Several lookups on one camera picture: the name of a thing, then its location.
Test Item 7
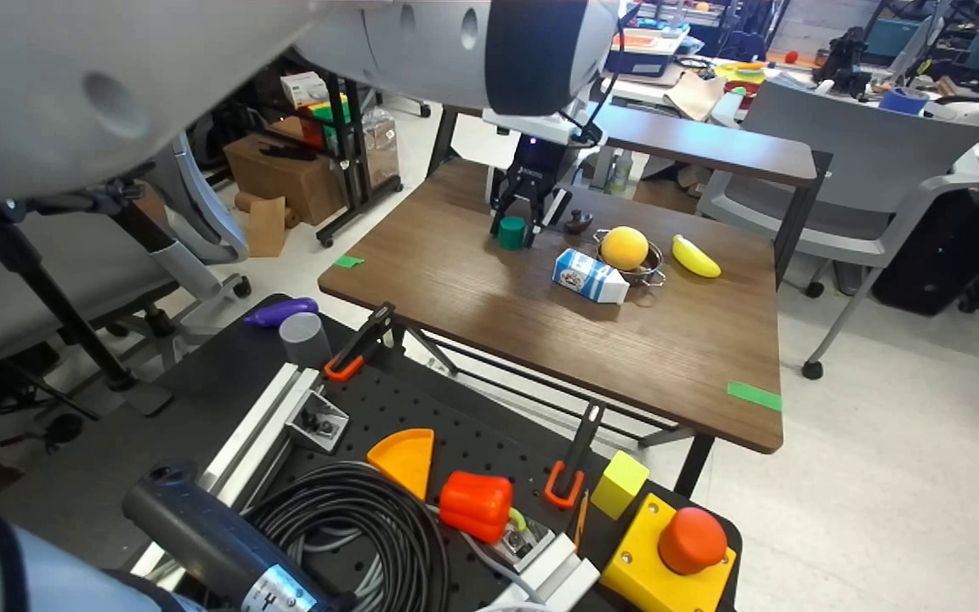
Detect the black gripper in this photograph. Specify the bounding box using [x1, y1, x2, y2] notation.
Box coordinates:
[488, 134, 563, 231]

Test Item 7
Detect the green round cup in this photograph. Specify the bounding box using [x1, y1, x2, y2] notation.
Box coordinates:
[495, 217, 528, 252]

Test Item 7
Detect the small silver pot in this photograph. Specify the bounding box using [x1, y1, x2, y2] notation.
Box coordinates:
[595, 229, 666, 284]

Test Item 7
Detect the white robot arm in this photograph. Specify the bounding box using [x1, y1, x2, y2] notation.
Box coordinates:
[0, 0, 618, 205]

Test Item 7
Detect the blue white milk carton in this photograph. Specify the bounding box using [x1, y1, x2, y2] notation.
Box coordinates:
[549, 247, 629, 304]

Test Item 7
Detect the yellow banana toy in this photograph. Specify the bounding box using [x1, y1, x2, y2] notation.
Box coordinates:
[673, 235, 720, 280]

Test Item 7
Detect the green tape strip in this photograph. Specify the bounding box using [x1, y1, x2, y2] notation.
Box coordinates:
[334, 253, 364, 269]
[725, 380, 783, 411]

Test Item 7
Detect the cardboard box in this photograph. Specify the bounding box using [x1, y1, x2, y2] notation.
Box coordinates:
[225, 134, 348, 223]

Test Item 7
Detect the orange black clamp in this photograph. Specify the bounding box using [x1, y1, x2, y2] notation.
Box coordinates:
[318, 300, 400, 387]
[541, 400, 608, 512]

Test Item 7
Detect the purple eggplant toy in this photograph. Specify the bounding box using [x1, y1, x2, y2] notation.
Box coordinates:
[246, 300, 318, 328]

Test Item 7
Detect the orange wedge slice toy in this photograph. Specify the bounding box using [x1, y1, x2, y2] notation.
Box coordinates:
[368, 429, 435, 498]

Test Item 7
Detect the yellow-green foam cube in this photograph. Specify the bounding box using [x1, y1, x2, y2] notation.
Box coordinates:
[590, 452, 649, 520]

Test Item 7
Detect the black perforated breadboard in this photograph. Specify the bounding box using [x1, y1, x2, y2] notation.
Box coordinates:
[232, 354, 742, 612]

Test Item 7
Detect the orange bell pepper toy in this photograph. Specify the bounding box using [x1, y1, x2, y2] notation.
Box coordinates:
[438, 470, 512, 545]

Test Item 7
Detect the grey office chair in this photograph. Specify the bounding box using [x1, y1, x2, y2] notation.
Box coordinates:
[742, 78, 979, 380]

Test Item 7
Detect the yellow emergency stop box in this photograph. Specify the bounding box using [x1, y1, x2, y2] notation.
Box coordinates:
[600, 493, 739, 612]

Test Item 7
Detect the blue black cylinder tool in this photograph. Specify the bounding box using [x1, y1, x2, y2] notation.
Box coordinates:
[121, 467, 334, 612]

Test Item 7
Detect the aluminium extrusion rail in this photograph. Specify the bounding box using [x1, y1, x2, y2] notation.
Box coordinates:
[131, 365, 349, 582]

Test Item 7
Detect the coiled black cable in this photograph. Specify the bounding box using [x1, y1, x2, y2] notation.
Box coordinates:
[248, 455, 451, 612]

